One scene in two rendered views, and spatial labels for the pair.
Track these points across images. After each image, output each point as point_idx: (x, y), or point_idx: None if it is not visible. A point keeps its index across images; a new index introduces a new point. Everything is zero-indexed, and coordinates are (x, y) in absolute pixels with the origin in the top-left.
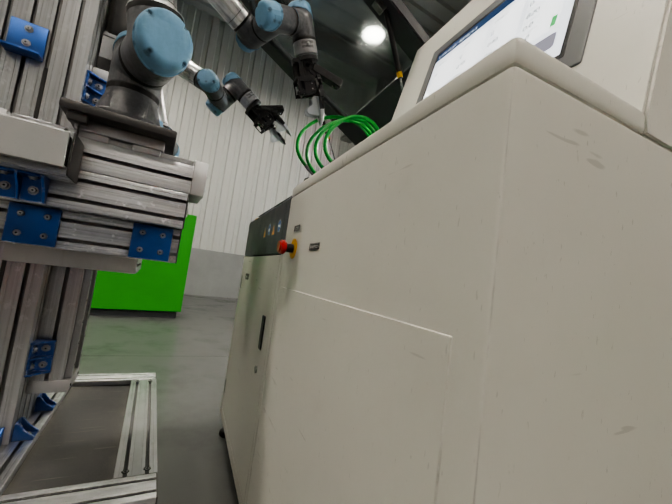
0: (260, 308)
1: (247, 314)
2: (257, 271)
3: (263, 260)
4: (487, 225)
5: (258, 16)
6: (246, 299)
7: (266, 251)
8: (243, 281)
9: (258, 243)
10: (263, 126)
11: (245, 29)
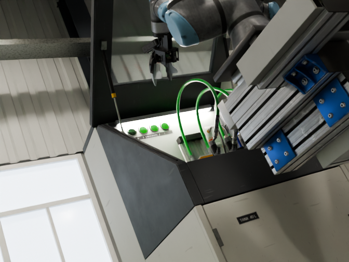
0: (334, 215)
1: (297, 245)
2: (289, 196)
3: (299, 181)
4: None
5: (274, 8)
6: (274, 237)
7: (301, 172)
8: (231, 231)
9: (262, 173)
10: (174, 59)
11: (261, 4)
